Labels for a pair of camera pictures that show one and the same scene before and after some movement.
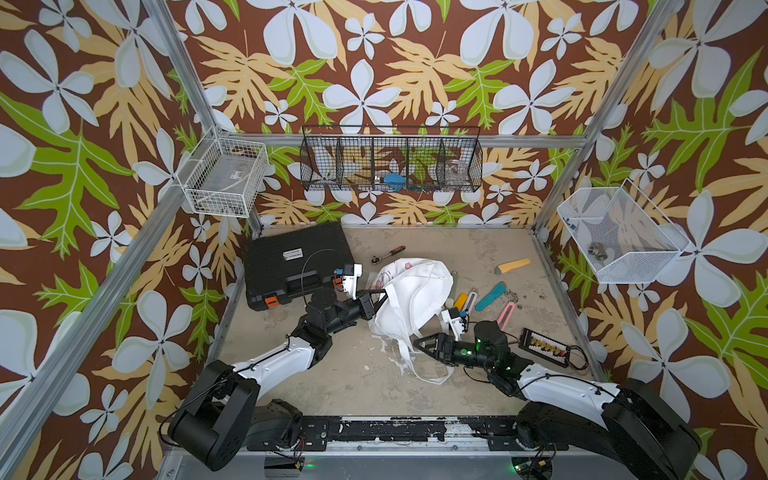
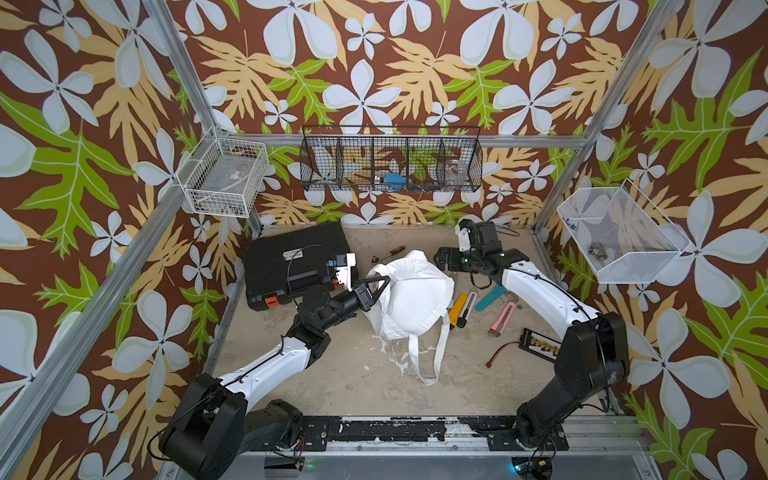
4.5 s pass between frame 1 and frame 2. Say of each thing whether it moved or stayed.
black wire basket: stayed
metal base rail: stayed
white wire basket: stayed
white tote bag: moved
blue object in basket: stayed
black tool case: stayed
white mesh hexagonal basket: stayed
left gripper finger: moved
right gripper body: moved
